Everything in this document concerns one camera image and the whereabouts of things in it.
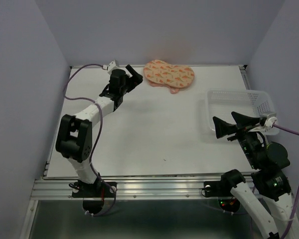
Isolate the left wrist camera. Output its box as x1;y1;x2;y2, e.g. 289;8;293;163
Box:
102;60;120;75

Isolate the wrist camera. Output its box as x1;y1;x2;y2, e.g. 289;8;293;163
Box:
102;60;120;75
255;112;277;132

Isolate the aluminium front rail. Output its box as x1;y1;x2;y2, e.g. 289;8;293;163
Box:
30;177;216;201

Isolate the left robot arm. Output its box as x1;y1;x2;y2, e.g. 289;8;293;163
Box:
55;65;143;196

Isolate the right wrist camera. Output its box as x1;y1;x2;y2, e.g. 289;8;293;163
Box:
255;112;277;132

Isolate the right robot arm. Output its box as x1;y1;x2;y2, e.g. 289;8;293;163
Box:
205;112;299;239

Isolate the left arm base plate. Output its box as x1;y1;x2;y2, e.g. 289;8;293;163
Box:
69;180;114;199

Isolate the white plastic basket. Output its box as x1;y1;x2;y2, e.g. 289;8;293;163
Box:
205;89;276;131

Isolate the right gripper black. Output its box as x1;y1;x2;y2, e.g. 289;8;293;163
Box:
211;110;262;168

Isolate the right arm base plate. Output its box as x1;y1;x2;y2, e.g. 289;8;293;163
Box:
201;180;237;198

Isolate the peach floral mesh laundry bag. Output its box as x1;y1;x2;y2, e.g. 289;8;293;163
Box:
143;60;195;94

